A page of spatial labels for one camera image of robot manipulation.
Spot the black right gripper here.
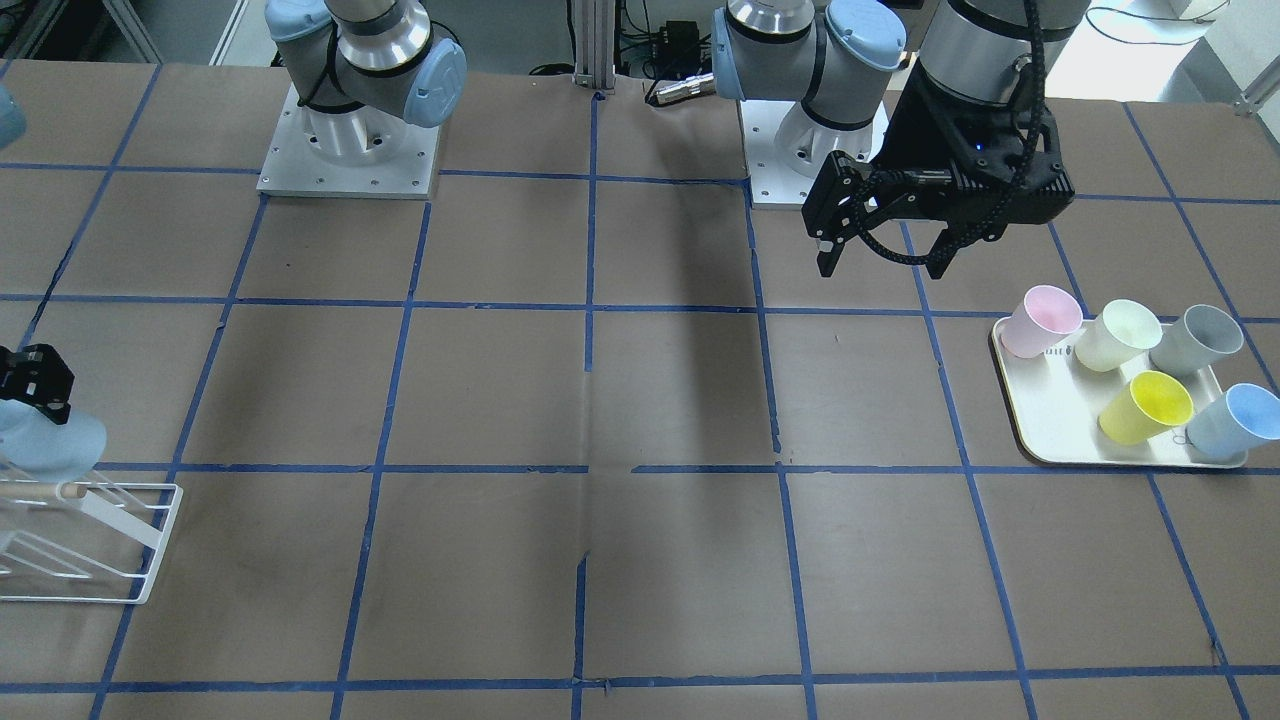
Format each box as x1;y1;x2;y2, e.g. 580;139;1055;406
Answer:
1;345;76;427

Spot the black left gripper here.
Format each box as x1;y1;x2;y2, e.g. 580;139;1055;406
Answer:
803;72;1034;281

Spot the light blue plastic cup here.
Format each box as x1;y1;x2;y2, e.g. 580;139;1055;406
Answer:
1;400;108;483

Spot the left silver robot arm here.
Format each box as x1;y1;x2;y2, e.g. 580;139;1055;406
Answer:
710;1;1089;279

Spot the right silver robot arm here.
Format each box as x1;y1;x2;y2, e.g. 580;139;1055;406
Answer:
265;1;468;167

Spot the pink plastic cup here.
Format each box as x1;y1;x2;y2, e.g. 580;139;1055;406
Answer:
997;284;1084;359

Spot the pale green plastic cup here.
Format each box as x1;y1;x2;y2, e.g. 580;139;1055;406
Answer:
1074;299;1164;372

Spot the yellow plastic cup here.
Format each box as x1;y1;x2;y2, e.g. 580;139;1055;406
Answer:
1098;370;1196;446

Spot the grey plastic cup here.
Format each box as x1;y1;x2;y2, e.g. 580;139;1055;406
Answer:
1148;304;1245;378

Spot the blue plastic cup on tray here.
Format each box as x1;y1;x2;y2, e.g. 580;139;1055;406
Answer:
1187;383;1279;459

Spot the wooden rack rod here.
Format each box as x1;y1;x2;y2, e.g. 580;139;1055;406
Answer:
1;480;88;503

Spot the silver metal connector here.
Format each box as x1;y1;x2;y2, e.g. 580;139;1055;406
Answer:
644;73;716;108

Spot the cream plastic tray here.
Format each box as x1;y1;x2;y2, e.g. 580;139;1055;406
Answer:
989;319;1249;469

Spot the white wire cup rack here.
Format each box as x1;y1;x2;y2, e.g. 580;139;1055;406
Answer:
1;464;183;605

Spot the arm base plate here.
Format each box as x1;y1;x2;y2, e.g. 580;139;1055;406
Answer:
739;100;890;210
256;87;440;201

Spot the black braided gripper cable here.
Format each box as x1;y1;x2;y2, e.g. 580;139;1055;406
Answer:
846;0;1051;268

